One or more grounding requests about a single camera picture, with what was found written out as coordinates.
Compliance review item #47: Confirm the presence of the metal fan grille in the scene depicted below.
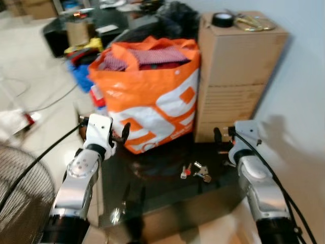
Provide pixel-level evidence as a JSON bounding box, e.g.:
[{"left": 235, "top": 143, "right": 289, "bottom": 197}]
[{"left": 0, "top": 142, "right": 55, "bottom": 244}]

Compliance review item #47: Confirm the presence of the tall brown cardboard box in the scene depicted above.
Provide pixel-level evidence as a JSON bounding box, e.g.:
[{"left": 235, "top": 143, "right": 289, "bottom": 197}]
[{"left": 194, "top": 11, "right": 290, "bottom": 144}]

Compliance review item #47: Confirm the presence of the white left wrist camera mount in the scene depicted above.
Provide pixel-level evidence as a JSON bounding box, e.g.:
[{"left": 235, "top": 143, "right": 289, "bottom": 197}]
[{"left": 84, "top": 114, "right": 114, "bottom": 149}]

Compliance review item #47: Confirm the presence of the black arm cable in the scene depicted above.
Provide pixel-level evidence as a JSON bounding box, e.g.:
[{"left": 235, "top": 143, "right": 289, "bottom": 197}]
[
  {"left": 229, "top": 130, "right": 318, "bottom": 244},
  {"left": 0, "top": 116, "right": 90, "bottom": 211}
]

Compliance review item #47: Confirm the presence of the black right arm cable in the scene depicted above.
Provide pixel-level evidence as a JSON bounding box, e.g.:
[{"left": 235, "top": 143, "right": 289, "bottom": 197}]
[{"left": 229, "top": 130, "right": 318, "bottom": 244}]

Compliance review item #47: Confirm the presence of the white item with red part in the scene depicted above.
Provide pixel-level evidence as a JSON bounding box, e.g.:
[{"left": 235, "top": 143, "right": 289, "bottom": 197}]
[{"left": 0, "top": 108, "right": 42, "bottom": 137}]

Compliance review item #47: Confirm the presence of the red checkered cloth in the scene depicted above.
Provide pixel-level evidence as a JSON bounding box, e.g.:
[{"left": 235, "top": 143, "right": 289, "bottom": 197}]
[{"left": 99, "top": 46, "right": 191, "bottom": 72}]

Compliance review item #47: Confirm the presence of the black tape roll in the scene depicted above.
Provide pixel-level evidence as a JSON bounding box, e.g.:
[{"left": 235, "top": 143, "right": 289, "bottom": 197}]
[{"left": 211, "top": 13, "right": 235, "bottom": 29}]

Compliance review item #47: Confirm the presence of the blue plastic item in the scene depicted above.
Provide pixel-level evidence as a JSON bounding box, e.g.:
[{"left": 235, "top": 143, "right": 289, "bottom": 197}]
[{"left": 68, "top": 58, "right": 97, "bottom": 94}]

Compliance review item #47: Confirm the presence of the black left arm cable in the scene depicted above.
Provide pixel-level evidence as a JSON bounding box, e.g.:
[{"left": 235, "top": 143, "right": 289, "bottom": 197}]
[{"left": 0, "top": 116, "right": 90, "bottom": 211}]

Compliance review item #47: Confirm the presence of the black case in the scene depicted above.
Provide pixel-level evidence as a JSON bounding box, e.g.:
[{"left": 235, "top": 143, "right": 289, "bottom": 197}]
[{"left": 42, "top": 9, "right": 130, "bottom": 57}]

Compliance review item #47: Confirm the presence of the orange white shopping bag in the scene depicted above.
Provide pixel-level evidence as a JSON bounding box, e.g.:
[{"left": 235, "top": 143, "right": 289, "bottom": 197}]
[{"left": 89, "top": 36, "right": 202, "bottom": 155}]

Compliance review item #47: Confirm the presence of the black plastic garbage bag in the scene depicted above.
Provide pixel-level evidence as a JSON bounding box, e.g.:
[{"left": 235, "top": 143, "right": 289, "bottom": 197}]
[{"left": 119, "top": 2, "right": 201, "bottom": 44}]

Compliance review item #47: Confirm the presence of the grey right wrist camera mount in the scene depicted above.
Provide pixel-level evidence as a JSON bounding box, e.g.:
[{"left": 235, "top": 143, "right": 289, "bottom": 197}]
[{"left": 231, "top": 120, "right": 263, "bottom": 153}]

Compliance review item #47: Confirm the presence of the brown cardboard tube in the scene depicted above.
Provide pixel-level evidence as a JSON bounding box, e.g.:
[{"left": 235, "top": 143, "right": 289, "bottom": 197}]
[{"left": 66, "top": 19, "right": 91, "bottom": 47}]

